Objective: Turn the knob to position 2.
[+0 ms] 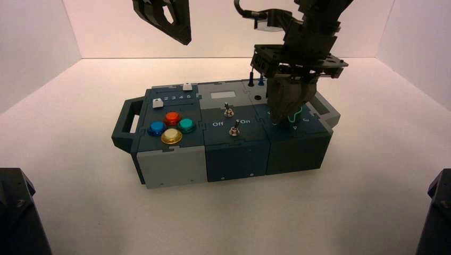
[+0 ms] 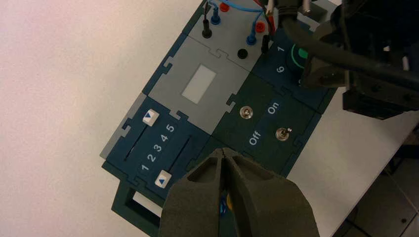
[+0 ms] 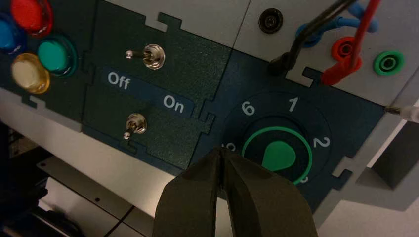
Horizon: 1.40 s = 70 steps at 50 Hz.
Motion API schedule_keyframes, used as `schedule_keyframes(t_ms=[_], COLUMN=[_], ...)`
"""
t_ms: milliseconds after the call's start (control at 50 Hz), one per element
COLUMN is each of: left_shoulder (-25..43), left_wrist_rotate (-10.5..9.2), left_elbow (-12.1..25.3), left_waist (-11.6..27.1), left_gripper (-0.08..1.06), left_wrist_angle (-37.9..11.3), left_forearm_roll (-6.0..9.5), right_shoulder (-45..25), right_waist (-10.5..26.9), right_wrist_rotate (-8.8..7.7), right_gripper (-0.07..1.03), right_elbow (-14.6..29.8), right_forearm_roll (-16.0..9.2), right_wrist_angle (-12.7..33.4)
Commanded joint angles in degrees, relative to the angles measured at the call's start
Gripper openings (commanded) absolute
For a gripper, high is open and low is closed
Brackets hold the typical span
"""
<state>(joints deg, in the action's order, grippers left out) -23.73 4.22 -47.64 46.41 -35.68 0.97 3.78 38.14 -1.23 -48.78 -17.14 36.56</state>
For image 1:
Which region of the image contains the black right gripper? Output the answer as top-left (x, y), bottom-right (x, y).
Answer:
top-left (250, 18), bottom-right (349, 126)

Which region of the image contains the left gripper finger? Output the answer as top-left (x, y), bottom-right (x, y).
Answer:
top-left (132, 0), bottom-right (184, 45)
top-left (162, 0), bottom-right (192, 46)

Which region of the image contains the dark knob with green pointer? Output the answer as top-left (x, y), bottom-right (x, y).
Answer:
top-left (272, 105), bottom-right (304, 126)

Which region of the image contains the white rectangular display window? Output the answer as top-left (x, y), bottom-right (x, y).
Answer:
top-left (210, 91), bottom-right (236, 100)

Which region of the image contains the red round push button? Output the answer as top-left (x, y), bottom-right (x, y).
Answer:
top-left (163, 112), bottom-right (182, 127)

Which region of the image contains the teal round push button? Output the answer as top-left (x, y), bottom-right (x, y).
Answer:
top-left (177, 118), bottom-right (197, 134)

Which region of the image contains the blue round push button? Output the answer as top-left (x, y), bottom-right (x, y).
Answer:
top-left (147, 121), bottom-right (168, 137)

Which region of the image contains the yellow round push button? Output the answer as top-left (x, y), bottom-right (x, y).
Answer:
top-left (160, 128), bottom-right (183, 146)

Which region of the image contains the grey and teal control box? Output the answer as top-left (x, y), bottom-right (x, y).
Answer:
top-left (111, 78), bottom-right (341, 190)

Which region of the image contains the black camera cable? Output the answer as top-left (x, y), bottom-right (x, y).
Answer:
top-left (233, 0), bottom-right (258, 19)

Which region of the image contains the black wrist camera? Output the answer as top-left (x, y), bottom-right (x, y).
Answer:
top-left (253, 10), bottom-right (294, 34)

